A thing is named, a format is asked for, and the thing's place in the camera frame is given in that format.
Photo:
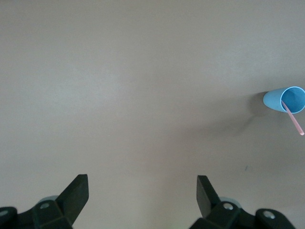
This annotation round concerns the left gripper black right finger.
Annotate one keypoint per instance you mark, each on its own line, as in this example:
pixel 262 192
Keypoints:
pixel 228 212

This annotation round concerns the blue plastic cup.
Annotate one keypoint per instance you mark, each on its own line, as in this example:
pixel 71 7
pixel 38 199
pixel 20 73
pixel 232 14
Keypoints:
pixel 283 99

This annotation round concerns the pink chopstick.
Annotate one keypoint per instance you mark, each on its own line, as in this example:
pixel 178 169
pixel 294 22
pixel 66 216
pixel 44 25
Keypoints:
pixel 295 121

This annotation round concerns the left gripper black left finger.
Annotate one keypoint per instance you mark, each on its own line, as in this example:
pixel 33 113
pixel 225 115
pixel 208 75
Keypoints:
pixel 54 210

